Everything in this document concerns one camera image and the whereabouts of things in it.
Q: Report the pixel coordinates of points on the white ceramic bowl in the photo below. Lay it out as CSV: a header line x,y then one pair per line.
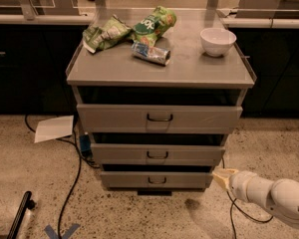
x,y
216,41

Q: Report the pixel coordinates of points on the grey middle drawer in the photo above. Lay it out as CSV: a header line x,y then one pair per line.
x,y
146,154

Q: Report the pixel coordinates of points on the black bar lower left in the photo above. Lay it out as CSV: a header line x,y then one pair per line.
x,y
27,203

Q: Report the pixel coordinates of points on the grey bottom drawer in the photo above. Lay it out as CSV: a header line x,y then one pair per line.
x,y
139,179

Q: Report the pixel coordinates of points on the white paper sheet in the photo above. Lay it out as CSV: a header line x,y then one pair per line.
x,y
54,128

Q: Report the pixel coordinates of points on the yellow foam-tipped gripper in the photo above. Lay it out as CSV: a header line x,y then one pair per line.
x,y
239,184

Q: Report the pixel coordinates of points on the grey drawer cabinet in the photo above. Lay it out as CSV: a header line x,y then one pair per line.
x,y
191,78

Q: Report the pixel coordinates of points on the dark counter cabinet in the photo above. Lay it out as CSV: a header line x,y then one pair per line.
x,y
34,58

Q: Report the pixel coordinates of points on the blue silver crushed can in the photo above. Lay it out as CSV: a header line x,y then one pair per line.
x,y
155,55

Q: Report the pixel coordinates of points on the green snack bag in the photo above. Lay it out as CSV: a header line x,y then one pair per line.
x,y
153,26

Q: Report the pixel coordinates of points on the light green crumpled chip bag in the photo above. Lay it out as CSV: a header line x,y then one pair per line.
x,y
97,38

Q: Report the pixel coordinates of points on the grey drawer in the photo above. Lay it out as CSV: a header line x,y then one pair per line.
x,y
146,154
139,179
158,119

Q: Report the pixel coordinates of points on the grey top drawer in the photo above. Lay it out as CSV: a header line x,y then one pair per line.
x,y
158,119

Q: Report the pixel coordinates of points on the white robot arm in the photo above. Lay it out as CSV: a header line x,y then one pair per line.
x,y
280,198

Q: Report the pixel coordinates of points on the blue power adapter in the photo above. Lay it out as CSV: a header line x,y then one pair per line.
x,y
85,145

